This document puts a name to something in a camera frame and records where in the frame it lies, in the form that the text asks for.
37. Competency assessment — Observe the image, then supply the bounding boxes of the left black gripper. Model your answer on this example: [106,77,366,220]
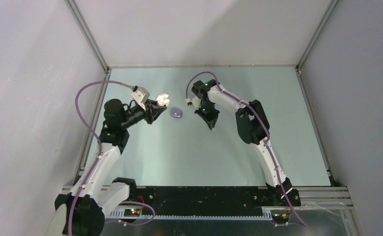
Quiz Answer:
[120,99,166,129]

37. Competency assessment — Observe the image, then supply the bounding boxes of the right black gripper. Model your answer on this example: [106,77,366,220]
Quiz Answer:
[195,100,221,128]

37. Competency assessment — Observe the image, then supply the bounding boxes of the white charging case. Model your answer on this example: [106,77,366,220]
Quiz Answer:
[156,93,170,106]

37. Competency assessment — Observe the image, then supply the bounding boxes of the purple charging case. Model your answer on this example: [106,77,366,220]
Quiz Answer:
[170,108,183,118]

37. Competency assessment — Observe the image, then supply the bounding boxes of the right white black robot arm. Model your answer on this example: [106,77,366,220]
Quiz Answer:
[186,79,293,206]

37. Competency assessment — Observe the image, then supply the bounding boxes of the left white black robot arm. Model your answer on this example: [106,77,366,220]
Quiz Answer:
[46,94,170,236]

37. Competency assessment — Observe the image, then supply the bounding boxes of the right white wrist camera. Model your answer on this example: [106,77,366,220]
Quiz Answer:
[185,97,202,110]

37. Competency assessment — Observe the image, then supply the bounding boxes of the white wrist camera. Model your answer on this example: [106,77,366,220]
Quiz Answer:
[131,87,150,111]
[185,97,202,110]

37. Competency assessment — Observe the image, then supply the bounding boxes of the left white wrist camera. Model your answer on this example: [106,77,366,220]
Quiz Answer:
[131,87,150,111]

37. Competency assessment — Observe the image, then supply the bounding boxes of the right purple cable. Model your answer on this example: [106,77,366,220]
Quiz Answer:
[185,71,309,229]

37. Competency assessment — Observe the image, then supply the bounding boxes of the purple cable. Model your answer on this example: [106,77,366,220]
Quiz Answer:
[185,71,309,229]
[67,80,156,236]

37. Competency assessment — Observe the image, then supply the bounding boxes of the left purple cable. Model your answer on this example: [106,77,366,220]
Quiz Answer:
[67,80,156,236]

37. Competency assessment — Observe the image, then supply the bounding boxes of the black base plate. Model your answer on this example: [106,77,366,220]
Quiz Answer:
[128,186,301,217]

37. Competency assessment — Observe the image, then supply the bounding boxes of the grey cable duct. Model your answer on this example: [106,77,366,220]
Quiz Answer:
[108,208,273,221]

